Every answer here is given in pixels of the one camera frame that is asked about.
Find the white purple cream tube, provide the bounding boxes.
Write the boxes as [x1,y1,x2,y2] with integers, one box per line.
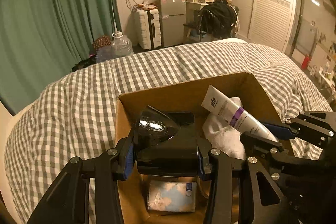
[202,85,278,142]

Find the black dome-shaped device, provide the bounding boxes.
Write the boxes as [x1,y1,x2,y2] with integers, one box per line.
[134,105,199,177]

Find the grey white checkered duvet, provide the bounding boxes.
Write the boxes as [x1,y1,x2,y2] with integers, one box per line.
[1,38,331,223]

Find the red fire extinguisher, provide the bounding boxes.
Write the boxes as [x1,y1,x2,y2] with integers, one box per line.
[301,55,311,70]

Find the clear water jug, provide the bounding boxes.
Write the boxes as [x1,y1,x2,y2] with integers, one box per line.
[112,30,134,57]

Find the chair with black clothes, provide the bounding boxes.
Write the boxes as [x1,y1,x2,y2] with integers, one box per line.
[183,0,240,42]

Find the brown patterned bag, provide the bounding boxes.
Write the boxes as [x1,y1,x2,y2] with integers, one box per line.
[92,35,112,52]

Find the white suitcase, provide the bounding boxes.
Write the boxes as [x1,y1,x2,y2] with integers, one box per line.
[133,9,162,50]

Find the silver mini fridge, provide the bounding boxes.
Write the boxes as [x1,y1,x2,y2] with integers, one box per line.
[158,0,186,47]

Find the green curtain left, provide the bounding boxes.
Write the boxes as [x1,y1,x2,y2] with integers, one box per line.
[1,0,120,114]

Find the brown cardboard box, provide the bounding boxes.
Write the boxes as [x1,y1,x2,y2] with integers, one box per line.
[116,73,295,223]

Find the blue white tissue pack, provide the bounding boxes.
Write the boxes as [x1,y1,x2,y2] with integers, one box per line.
[147,180,197,213]

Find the white sock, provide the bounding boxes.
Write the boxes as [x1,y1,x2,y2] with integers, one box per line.
[202,113,246,160]

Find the white dressing table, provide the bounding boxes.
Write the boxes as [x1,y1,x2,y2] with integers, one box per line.
[183,0,237,28]

